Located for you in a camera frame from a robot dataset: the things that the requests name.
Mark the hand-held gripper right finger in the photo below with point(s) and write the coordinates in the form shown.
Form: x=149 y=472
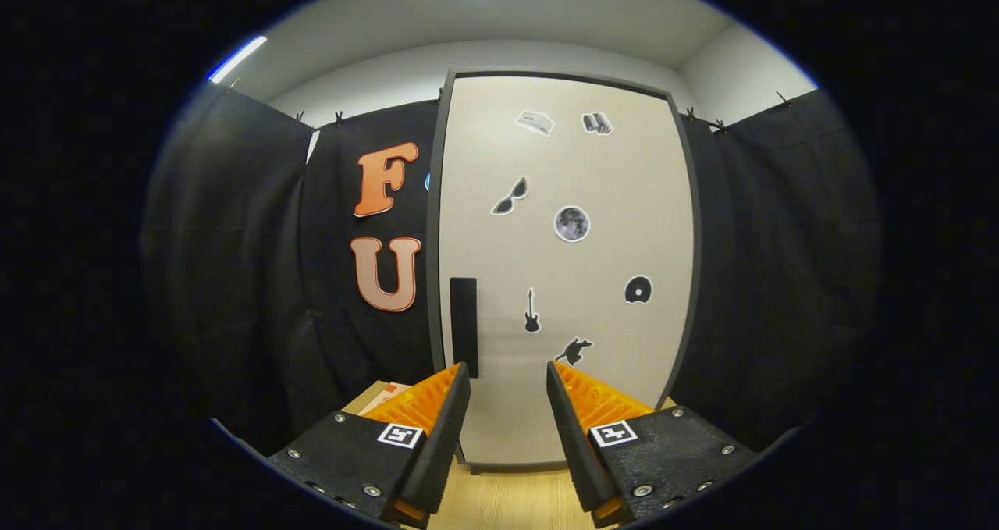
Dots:
x=577 y=452

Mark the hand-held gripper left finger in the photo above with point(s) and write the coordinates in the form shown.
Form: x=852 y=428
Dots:
x=441 y=452

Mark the white shoe cabinet door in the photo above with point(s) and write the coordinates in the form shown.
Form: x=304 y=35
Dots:
x=609 y=343

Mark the dark grey shoe cabinet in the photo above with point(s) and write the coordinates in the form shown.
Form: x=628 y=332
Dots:
x=433 y=296

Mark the black backdrop cloth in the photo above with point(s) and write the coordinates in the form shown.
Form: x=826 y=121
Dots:
x=780 y=280

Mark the ceiling light strip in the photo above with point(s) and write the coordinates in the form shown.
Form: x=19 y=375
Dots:
x=236 y=58

